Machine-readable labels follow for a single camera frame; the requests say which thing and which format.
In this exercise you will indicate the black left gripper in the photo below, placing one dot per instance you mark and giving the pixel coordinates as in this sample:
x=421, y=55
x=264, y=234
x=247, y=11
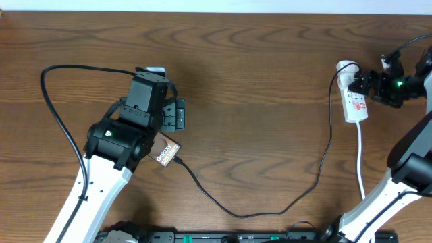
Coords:
x=176, y=119

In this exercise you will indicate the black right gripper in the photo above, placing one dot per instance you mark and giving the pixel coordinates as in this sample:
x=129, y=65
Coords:
x=383, y=78

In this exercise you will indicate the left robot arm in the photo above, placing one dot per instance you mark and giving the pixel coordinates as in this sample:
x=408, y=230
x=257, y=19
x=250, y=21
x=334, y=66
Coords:
x=132, y=128

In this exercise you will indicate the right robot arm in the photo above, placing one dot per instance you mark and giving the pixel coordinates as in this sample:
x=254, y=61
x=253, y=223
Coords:
x=408, y=174

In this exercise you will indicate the white power strip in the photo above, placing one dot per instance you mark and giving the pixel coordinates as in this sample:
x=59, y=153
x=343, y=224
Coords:
x=354, y=105

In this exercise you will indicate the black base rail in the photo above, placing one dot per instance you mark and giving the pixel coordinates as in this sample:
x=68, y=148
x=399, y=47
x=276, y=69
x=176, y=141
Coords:
x=188, y=237

